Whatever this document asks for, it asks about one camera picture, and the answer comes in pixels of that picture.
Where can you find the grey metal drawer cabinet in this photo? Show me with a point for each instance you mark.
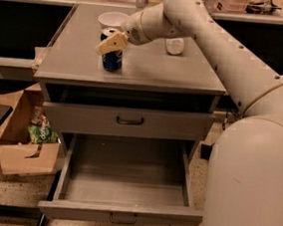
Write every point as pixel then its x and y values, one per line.
pixel 149 79

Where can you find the black power adapter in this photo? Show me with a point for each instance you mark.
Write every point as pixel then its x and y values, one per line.
pixel 205 151

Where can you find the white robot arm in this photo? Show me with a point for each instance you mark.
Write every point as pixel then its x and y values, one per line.
pixel 245 170

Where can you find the open grey middle drawer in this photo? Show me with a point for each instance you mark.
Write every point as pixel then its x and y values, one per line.
pixel 124 180

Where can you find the brown snack bag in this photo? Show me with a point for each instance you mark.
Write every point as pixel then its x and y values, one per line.
pixel 38 117

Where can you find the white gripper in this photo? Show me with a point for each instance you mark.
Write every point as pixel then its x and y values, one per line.
pixel 132 28

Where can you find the brown cardboard box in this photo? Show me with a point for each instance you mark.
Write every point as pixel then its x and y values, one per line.
pixel 19 154

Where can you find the closed grey upper drawer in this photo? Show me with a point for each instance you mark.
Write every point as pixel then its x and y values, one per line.
pixel 128 122

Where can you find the blue pepsi can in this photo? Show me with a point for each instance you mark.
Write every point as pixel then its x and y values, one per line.
pixel 112 61

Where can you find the clear plastic water bottle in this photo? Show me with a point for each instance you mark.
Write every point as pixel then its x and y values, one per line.
pixel 174 46

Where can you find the white ceramic bowl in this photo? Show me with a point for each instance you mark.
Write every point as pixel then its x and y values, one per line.
pixel 112 20

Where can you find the green snack bag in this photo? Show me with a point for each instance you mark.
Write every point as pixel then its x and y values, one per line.
pixel 41 134

